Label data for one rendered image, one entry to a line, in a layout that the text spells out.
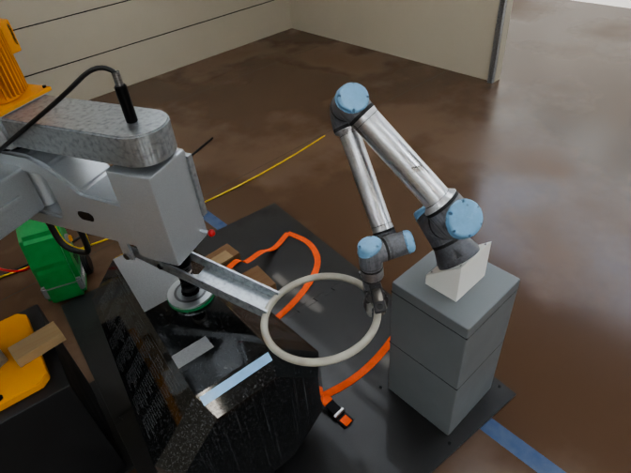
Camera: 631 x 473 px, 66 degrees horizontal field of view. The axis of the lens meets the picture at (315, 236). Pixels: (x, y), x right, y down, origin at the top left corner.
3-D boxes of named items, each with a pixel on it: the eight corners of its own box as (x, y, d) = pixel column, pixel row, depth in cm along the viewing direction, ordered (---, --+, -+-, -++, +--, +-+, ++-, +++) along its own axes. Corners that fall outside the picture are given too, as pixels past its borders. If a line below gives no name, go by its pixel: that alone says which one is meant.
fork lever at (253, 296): (119, 257, 209) (118, 250, 206) (147, 230, 223) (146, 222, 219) (261, 325, 199) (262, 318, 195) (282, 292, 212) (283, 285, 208)
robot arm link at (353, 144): (321, 105, 200) (375, 259, 203) (326, 96, 188) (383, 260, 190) (346, 97, 202) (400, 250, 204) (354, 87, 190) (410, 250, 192)
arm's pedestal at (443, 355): (429, 337, 296) (442, 229, 242) (504, 388, 266) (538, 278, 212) (375, 389, 272) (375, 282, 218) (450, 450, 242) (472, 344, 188)
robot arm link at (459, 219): (472, 221, 198) (347, 83, 190) (494, 220, 180) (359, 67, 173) (447, 247, 196) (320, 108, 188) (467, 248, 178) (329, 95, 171)
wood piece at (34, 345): (21, 368, 204) (15, 360, 201) (12, 355, 210) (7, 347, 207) (66, 339, 215) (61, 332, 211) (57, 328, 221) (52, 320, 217)
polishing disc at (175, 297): (158, 297, 221) (157, 296, 220) (192, 269, 234) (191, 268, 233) (190, 316, 211) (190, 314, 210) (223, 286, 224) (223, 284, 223)
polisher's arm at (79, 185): (33, 236, 228) (-22, 144, 196) (69, 208, 243) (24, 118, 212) (160, 270, 202) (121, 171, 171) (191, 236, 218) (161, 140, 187)
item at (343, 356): (239, 351, 189) (238, 346, 187) (292, 268, 223) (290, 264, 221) (358, 382, 169) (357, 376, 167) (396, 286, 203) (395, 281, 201)
